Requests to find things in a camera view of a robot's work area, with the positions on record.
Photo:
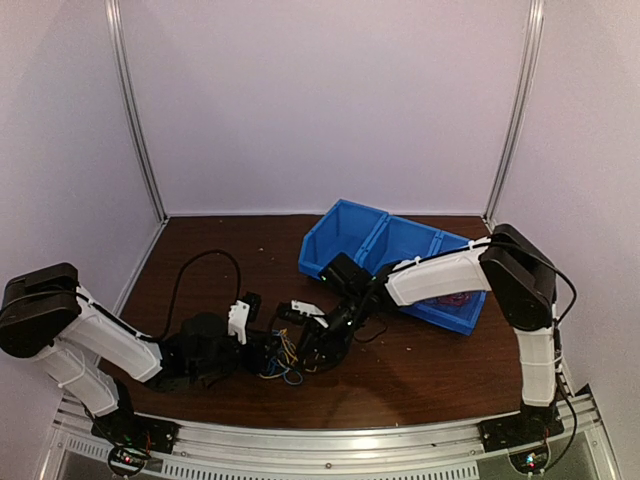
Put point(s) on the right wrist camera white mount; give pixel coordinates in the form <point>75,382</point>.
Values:
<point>299,313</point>

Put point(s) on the left aluminium frame post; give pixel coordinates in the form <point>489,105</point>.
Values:
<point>117,36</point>

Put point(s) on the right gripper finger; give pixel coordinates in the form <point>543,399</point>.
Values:
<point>320,362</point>
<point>308,340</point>

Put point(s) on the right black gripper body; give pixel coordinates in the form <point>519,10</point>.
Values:
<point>338,343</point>

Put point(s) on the blue bin middle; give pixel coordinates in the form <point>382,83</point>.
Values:
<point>395,240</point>

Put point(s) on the blue bin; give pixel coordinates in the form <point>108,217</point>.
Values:
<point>458,313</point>
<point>348,227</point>
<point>395,240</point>

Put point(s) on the front aluminium rail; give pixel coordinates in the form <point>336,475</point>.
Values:
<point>448,450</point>

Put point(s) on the blue bin near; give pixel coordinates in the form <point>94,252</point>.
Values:
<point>458,313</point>

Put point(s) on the right aluminium frame post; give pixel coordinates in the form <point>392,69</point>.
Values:
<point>534,29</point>

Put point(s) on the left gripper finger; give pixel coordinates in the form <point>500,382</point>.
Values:
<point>253,302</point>
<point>267,356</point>

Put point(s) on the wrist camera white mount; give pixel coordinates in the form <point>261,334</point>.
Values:
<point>237,321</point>
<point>299,313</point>

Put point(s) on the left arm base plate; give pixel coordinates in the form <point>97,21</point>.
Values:
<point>144,434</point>

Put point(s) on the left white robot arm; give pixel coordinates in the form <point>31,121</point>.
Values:
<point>47,317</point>

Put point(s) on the blue bin far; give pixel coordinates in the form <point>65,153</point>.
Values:
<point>348,227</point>

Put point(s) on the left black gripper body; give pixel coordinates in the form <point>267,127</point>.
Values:
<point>251,363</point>

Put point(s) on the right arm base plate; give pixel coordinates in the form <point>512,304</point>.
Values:
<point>518,429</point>

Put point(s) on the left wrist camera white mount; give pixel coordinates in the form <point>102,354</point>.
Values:
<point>237,321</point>

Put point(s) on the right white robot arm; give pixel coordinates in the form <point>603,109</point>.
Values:
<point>506,264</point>

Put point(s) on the aluminium frame post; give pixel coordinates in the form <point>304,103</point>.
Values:
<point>117,36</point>
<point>534,29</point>

